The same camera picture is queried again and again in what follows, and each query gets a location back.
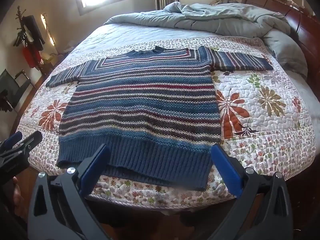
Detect person's left hand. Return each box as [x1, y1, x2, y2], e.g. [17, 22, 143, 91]
[10, 176, 25, 220]

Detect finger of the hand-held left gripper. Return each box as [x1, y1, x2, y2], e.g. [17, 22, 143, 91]
[0, 131, 24, 152]
[0, 130, 43, 164]

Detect grey duvet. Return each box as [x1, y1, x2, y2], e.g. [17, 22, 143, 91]
[103, 1, 308, 80]

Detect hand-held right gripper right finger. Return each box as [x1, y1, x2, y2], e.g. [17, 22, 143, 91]
[211, 144, 294, 240]

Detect wooden bed headboard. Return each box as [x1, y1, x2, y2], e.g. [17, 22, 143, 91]
[241, 0, 320, 100]

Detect white quilted bedspread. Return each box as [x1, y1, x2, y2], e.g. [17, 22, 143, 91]
[47, 21, 312, 120]

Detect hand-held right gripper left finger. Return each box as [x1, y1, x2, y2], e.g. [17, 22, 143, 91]
[27, 144, 112, 240]

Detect black chair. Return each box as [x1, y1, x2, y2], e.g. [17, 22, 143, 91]
[0, 69, 32, 113]

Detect red hanging garment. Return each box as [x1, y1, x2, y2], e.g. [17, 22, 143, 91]
[22, 46, 42, 68]

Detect wooden coat rack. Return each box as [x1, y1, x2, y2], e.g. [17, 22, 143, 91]
[14, 5, 47, 75]

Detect black hanging garment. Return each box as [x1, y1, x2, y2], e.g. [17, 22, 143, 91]
[24, 15, 45, 52]

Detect floral quilted bed cover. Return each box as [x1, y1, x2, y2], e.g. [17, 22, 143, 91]
[19, 36, 316, 209]

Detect blue striped knit sweater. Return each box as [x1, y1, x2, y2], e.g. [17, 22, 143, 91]
[46, 46, 274, 192]

